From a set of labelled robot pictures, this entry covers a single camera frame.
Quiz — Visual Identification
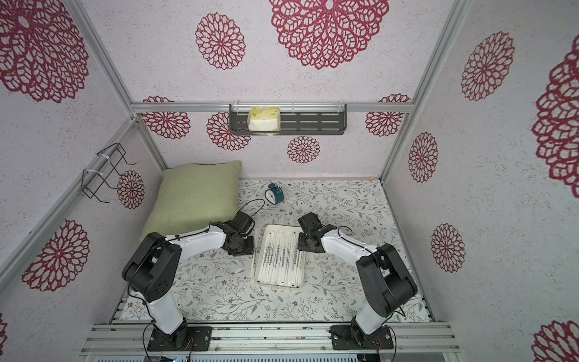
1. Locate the straw pile edge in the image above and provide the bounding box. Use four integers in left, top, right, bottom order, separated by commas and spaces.
253, 237, 263, 283

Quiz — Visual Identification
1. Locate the straw pile short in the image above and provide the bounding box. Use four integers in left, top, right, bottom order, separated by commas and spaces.
268, 232, 279, 284

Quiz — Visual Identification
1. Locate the white storage tray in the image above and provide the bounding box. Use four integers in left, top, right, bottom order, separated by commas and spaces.
253, 224, 305, 289

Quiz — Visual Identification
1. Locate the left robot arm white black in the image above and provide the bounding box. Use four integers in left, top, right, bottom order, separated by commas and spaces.
122, 211, 255, 338

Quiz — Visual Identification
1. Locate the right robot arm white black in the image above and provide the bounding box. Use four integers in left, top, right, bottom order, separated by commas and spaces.
298, 213, 418, 342

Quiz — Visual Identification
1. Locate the teal alarm clock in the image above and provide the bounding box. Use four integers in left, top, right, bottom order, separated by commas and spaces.
264, 183, 284, 205

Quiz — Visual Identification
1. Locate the green pillow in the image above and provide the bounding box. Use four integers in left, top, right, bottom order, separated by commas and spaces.
139, 161, 242, 241

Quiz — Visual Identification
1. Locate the yellow sponge block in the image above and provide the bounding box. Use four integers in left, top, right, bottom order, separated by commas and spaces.
247, 107, 281, 132

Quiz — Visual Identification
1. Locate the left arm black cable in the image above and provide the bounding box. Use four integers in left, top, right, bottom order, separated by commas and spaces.
234, 198, 267, 227

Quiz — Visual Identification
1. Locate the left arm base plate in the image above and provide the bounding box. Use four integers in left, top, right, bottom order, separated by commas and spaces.
146, 327, 213, 352

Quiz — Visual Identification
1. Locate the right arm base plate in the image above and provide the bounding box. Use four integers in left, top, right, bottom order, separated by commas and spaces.
330, 325, 394, 351

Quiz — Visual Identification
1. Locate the dark metal wall shelf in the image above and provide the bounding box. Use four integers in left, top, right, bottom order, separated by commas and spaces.
229, 103, 348, 136

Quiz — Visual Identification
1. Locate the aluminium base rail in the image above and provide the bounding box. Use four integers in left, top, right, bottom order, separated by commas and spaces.
80, 322, 461, 360

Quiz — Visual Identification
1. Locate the black wire wall rack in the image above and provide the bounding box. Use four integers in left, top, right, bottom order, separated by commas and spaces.
80, 142, 137, 204

